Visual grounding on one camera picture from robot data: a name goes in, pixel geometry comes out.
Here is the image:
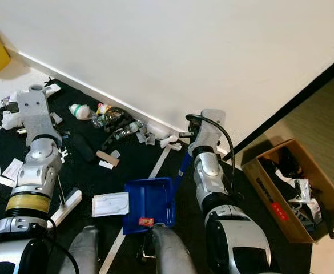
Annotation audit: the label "blue long-handled dustpan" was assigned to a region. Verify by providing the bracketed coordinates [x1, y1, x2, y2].
[123, 150, 192, 235]

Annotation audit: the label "small red packet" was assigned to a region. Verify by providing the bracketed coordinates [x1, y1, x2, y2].
[138, 216, 156, 227]

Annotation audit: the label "white blister pack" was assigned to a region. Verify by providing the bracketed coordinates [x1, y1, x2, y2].
[92, 192, 130, 217]

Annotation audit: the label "twisted white paper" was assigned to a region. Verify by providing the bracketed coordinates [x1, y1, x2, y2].
[158, 135, 182, 150]

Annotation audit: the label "white plastic bag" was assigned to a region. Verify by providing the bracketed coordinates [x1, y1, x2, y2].
[147, 124, 170, 140]

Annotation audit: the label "clear plastic bottle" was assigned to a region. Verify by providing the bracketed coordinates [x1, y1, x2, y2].
[114, 120, 144, 140]

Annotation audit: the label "crushed dark plastic bottle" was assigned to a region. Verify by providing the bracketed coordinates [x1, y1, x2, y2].
[104, 107, 130, 129]

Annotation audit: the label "small wooden block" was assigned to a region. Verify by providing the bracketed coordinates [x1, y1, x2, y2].
[96, 150, 120, 167]

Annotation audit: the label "small yellow red bottle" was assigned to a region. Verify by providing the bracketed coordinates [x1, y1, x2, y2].
[97, 102, 112, 115]

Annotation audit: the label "black door jamb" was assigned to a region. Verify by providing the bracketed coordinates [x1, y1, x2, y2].
[223, 50, 334, 162]

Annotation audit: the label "brown cardboard box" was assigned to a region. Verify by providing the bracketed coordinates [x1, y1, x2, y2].
[241, 139, 334, 244]

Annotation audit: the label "black flat pouch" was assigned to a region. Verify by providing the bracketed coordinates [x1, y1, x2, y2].
[74, 139, 96, 163]

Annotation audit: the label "white bottle with green band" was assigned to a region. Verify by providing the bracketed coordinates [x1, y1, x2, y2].
[69, 103, 94, 120]

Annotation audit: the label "grey right robot leg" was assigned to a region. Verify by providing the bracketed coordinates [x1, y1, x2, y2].
[147, 224, 207, 274]

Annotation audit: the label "grey robot leg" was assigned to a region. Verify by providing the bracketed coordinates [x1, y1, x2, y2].
[147, 224, 207, 274]
[70, 225, 104, 274]

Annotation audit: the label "small grey block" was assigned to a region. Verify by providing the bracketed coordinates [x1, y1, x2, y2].
[50, 112, 65, 126]

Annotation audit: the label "white flat packet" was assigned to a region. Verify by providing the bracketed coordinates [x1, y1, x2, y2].
[44, 83, 63, 98]

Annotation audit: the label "white paper sheets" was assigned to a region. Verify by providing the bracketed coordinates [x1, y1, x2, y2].
[2, 158, 25, 183]

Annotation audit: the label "grey left robot leg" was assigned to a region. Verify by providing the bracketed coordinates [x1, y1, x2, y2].
[70, 225, 104, 274]

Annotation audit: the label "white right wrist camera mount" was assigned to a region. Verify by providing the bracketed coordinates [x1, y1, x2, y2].
[192, 108, 227, 155]

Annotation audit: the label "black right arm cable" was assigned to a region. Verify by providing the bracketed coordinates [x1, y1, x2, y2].
[187, 113, 242, 200]

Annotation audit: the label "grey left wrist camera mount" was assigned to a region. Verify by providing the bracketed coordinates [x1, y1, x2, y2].
[17, 90, 62, 143]

